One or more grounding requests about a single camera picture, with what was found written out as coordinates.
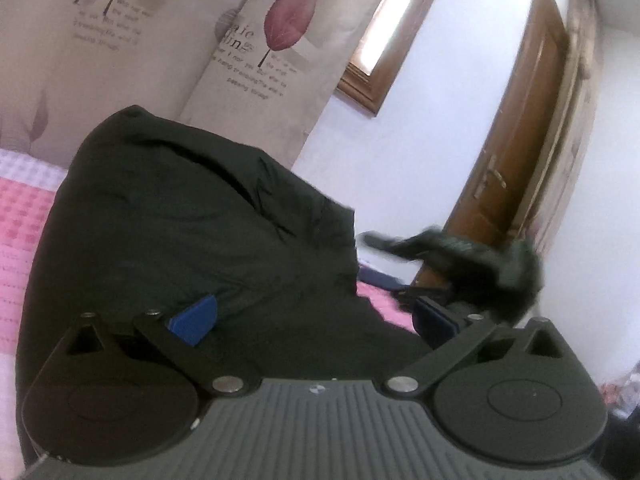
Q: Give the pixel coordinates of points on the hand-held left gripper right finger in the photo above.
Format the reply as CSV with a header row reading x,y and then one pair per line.
x,y
434,322

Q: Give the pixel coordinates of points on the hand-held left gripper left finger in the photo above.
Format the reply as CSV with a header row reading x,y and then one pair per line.
x,y
192,319

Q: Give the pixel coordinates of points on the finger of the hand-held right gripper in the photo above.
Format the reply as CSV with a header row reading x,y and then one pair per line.
x,y
380,279
395,247

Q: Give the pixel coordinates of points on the black padded jacket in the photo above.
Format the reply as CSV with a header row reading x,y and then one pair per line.
x,y
175,210

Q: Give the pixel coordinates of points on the brown wooden door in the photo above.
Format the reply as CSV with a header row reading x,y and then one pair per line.
x,y
530,110

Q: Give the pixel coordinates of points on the floral cloth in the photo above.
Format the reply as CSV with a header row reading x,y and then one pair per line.
x,y
622,392

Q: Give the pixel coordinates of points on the pink checkered bed sheet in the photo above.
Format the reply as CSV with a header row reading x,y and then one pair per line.
x,y
25,240

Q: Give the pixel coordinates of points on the leaf print curtain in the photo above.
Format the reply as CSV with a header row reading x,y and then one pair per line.
x,y
175,35

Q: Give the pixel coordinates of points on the wooden window frame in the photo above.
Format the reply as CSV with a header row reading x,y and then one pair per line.
x,y
385,80

